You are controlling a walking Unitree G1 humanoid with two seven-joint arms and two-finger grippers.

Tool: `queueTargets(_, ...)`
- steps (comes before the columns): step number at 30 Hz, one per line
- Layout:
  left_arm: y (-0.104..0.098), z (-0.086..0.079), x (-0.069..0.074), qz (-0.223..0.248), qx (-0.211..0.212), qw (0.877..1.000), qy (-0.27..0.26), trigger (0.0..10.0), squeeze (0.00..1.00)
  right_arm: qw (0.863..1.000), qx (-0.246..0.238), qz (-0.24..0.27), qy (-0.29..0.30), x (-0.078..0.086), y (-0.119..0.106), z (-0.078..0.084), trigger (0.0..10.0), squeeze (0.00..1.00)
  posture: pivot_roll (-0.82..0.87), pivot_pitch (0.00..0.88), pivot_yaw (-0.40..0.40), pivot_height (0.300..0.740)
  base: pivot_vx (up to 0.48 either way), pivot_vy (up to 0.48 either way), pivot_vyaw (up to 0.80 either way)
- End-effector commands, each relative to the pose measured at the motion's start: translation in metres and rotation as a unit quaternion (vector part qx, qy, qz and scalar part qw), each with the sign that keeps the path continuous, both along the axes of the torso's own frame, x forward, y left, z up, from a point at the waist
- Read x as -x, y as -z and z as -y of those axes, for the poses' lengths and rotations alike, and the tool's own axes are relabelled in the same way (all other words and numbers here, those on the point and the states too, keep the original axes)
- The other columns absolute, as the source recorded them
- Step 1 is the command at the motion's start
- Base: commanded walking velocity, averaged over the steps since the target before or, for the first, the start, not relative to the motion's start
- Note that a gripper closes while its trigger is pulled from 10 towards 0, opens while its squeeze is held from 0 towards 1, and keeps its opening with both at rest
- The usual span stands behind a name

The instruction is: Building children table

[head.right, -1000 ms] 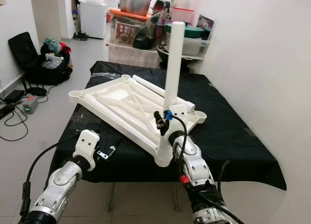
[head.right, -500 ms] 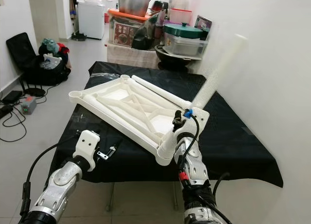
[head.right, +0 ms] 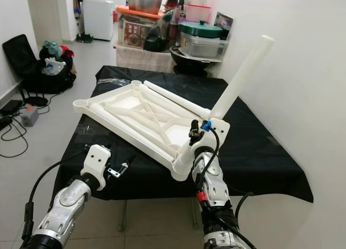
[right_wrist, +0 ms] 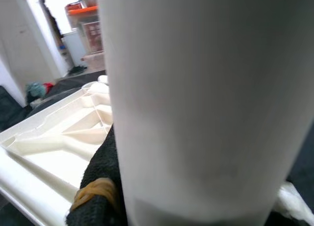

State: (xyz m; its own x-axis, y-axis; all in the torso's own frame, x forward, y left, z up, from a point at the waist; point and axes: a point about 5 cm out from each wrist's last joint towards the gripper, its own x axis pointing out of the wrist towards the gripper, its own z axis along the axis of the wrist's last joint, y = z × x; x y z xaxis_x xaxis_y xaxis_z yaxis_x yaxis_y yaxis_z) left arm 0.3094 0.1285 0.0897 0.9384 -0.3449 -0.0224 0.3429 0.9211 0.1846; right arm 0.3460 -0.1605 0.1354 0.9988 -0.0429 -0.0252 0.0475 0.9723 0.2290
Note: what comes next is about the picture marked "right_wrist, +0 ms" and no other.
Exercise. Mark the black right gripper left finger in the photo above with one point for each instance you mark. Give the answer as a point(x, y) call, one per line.
point(100, 167)

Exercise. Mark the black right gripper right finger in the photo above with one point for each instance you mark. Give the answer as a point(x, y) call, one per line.
point(292, 201)

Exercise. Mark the yellow rubber band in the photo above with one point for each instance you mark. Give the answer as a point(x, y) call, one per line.
point(98, 186)

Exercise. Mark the black tablecloth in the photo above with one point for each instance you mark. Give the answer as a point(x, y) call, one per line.
point(303, 162)

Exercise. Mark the white plastic table top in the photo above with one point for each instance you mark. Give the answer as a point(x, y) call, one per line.
point(49, 162)

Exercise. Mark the red stuffed toy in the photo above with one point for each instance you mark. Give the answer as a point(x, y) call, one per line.
point(48, 86)

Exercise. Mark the dark green slippers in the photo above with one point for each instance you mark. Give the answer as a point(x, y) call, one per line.
point(77, 70)

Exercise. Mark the green stuffed toy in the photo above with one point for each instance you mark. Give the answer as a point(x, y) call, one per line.
point(35, 88)

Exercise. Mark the beige cloth covered bench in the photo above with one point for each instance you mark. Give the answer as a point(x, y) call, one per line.
point(95, 61)

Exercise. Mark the hanging clothes bundle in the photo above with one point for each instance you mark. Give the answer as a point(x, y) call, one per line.
point(52, 25)

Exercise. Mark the orange lidded storage box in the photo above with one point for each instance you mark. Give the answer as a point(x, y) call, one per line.
point(83, 9)

